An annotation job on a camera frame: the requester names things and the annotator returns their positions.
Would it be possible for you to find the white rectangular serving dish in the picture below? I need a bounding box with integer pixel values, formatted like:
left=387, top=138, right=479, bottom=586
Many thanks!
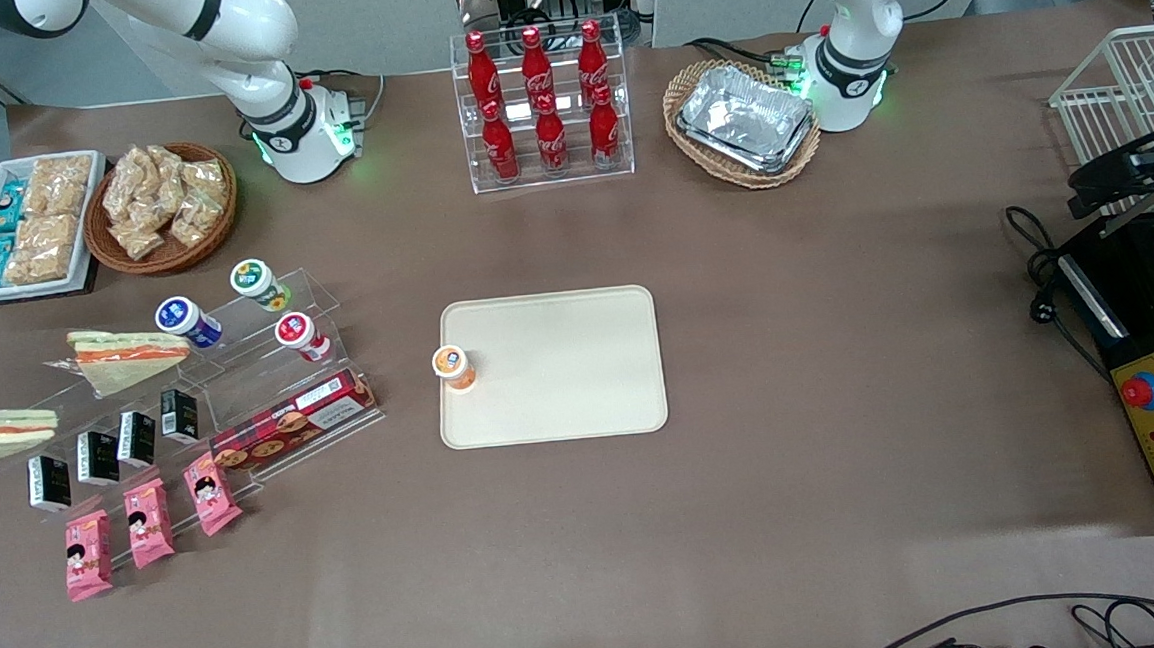
left=0, top=149, right=115, bottom=303

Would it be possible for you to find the light tan wicker basket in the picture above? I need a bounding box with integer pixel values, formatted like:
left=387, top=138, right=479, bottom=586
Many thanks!
left=660, top=53, right=826, bottom=196

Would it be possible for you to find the clear acrylic tiered stand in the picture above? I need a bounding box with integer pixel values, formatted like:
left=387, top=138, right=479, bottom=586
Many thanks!
left=0, top=263, right=397, bottom=581

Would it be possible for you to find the green cap drink bottle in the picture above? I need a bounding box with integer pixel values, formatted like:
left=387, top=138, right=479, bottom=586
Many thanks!
left=229, top=256, right=294, bottom=316

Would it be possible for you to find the blue cap drink bottle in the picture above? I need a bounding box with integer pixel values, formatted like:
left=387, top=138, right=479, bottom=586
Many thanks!
left=154, top=294, right=226, bottom=353

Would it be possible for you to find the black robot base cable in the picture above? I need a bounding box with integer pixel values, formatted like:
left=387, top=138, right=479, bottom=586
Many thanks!
left=685, top=32, right=803, bottom=78

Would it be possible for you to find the black milk carton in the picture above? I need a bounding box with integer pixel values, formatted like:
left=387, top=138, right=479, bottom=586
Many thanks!
left=26, top=452, right=75, bottom=515
left=158, top=387, right=203, bottom=447
left=115, top=409, right=159, bottom=469
left=75, top=428, right=123, bottom=489

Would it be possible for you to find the triangle sandwich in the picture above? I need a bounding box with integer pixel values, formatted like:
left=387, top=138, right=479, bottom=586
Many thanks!
left=45, top=324, right=194, bottom=402
left=0, top=405, right=62, bottom=473

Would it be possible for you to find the clear acrylic bottle rack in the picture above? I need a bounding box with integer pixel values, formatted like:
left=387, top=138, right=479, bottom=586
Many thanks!
left=448, top=15, right=638, bottom=196

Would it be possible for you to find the beige plastic tray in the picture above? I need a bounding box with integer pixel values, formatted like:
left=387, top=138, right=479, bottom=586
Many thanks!
left=432, top=283, right=671, bottom=451

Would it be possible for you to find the black milk carton leftmost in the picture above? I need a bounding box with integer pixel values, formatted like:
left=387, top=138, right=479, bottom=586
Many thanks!
left=26, top=452, right=75, bottom=515

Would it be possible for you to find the orange cap drink bottle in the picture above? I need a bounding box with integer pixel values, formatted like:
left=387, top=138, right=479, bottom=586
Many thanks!
left=430, top=343, right=479, bottom=394

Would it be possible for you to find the red cola bottle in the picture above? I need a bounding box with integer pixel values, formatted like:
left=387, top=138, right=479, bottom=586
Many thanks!
left=479, top=97, right=521, bottom=185
left=533, top=92, right=571, bottom=177
left=464, top=28, right=505, bottom=111
left=519, top=25, right=557, bottom=108
left=586, top=84, right=623, bottom=169
left=576, top=19, right=612, bottom=99

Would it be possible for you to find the pink cartoon snack pack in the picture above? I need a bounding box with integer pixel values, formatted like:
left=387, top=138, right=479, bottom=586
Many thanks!
left=61, top=509, right=116, bottom=604
left=123, top=477, right=178, bottom=571
left=181, top=450, right=245, bottom=539

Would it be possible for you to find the white wire basket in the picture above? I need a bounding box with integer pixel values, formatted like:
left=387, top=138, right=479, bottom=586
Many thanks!
left=1044, top=23, right=1154, bottom=221

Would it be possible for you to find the brown cracker snack pack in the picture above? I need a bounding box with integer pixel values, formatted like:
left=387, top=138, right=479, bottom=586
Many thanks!
left=0, top=245, right=75, bottom=288
left=23, top=153, right=97, bottom=220
left=14, top=212, right=83, bottom=261

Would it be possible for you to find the black power cable with plug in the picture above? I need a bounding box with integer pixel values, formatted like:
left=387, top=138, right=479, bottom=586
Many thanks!
left=1004, top=200, right=1113, bottom=388

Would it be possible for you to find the red cap drink bottle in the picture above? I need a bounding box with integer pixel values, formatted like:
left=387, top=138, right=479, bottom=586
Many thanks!
left=273, top=310, right=334, bottom=366

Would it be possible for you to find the black milk carton rightmost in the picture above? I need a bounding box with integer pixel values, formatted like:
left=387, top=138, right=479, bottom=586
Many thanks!
left=158, top=387, right=203, bottom=447

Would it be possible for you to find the clear bag of puffed snacks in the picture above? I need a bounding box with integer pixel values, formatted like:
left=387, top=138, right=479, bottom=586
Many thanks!
left=99, top=155, right=156, bottom=229
left=125, top=143, right=187, bottom=192
left=181, top=160, right=228, bottom=204
left=166, top=191, right=223, bottom=250
left=108, top=217, right=168, bottom=263

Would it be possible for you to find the red tartan shortbread box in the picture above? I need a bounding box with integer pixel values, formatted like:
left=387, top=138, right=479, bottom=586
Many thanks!
left=205, top=365, right=383, bottom=475

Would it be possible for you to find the dark brown wicker basket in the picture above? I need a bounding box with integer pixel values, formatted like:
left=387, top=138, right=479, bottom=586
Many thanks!
left=79, top=139, right=243, bottom=281

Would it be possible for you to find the aluminium foil container stack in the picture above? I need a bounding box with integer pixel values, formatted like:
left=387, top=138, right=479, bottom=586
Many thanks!
left=674, top=59, right=819, bottom=180

